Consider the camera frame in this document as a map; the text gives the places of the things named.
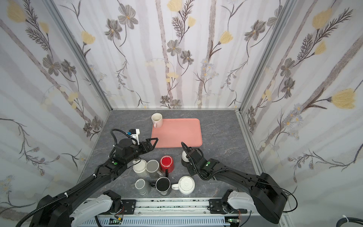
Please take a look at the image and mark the grey upright mug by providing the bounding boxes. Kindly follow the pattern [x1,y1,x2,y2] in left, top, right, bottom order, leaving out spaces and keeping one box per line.
[146,160,163,180]

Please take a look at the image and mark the dark mug white base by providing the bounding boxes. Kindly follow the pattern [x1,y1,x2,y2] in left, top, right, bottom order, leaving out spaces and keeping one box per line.
[181,151,190,167]

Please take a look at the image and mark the small grey mug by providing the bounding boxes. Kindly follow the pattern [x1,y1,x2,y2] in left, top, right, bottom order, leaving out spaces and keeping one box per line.
[132,179,151,196]

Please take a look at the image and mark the pale pink mug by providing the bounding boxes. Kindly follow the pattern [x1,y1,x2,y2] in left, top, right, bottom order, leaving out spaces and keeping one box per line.
[151,113,163,128]

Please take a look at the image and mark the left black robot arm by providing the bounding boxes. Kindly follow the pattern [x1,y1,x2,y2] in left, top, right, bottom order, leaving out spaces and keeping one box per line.
[16,138,158,227]

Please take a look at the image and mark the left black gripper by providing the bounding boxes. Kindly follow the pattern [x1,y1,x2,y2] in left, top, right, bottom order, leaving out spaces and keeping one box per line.
[123,138,158,165]

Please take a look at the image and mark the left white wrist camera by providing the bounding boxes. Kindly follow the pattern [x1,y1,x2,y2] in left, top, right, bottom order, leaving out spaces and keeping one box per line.
[127,129,140,145]

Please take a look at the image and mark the white perforated cable duct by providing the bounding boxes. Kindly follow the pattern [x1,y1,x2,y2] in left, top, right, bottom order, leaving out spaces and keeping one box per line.
[99,217,231,227]

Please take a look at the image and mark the aluminium mounting rail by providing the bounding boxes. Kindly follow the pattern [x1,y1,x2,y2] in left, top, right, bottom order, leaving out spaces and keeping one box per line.
[53,197,288,218]

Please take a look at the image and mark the red mug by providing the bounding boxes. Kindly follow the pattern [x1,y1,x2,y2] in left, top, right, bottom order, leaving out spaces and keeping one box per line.
[160,156,175,177]

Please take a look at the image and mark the black cable bottom right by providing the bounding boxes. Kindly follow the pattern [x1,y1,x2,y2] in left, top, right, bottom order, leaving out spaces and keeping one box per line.
[336,215,363,227]

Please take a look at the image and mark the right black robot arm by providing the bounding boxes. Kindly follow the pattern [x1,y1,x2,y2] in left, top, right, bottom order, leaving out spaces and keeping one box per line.
[181,142,292,224]

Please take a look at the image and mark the white ribbed upside-down mug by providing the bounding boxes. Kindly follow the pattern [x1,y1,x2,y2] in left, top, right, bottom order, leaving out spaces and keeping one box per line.
[171,176,195,195]

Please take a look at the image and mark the cream upside-down mug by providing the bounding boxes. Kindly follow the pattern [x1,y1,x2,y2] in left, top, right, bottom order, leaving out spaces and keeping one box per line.
[132,159,148,178]

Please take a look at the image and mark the pink rectangular tray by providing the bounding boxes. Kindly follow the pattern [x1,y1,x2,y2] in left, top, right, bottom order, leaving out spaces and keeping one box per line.
[151,118,203,148]

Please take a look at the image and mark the black interior steel mug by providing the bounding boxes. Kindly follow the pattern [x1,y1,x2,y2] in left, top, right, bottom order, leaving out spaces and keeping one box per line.
[150,176,172,196]

